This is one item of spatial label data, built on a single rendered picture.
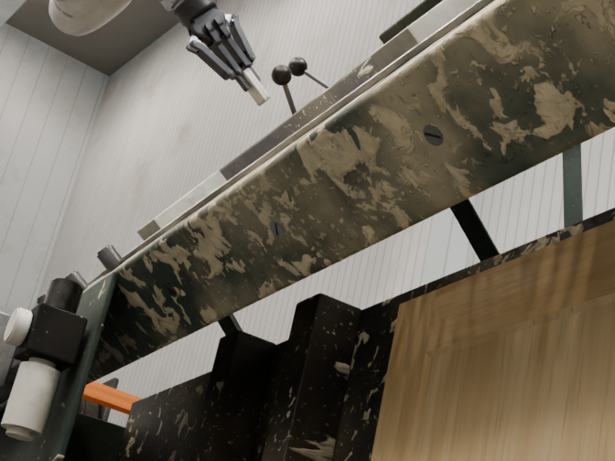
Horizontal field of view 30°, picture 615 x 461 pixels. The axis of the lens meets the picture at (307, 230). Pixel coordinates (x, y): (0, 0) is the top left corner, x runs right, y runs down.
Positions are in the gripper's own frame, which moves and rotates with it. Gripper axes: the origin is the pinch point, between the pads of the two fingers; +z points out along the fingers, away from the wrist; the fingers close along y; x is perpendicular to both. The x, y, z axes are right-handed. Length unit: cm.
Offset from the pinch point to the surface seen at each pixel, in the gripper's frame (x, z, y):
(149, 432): 1, 36, 58
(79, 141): -899, -101, -419
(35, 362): 49, 13, 82
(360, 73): 44.3, 9.6, 14.3
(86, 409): -554, 82, -129
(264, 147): 44, 10, 36
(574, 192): -17, 63, -69
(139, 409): -7, 33, 54
